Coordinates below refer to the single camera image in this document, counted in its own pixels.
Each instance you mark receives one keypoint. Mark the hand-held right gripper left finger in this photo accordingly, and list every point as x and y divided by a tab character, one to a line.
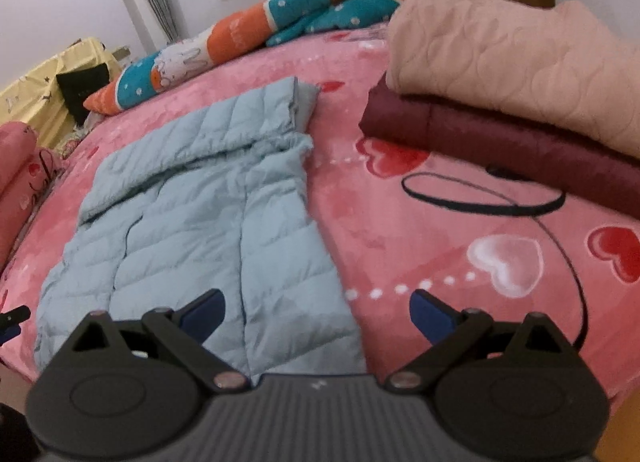
202	314

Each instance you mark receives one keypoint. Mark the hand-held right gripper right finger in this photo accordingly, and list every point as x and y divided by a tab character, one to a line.
430	317

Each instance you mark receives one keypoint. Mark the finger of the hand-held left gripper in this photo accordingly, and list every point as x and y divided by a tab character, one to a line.
15	316
6	334

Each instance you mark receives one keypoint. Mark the light blue down jacket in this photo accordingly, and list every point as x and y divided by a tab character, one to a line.
175	222

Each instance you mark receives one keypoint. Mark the pink heart-print blanket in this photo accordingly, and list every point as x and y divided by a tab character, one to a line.
400	232

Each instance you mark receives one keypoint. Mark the pink pillows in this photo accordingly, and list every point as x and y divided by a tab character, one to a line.
20	182

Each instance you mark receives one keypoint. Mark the floral cloth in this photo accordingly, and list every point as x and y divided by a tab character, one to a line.
75	142

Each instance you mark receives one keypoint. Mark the dark red jacket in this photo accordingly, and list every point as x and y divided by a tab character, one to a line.
500	142

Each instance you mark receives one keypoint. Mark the yellow star-print cloth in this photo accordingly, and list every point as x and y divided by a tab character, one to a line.
30	87

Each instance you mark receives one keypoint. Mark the black cushion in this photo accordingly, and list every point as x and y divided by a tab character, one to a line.
82	87

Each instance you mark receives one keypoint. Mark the pink fluffy pillow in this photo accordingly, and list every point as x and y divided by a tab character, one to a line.
500	52

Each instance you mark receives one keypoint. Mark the orange teal rabbit-print quilt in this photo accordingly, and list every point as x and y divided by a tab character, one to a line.
225	37

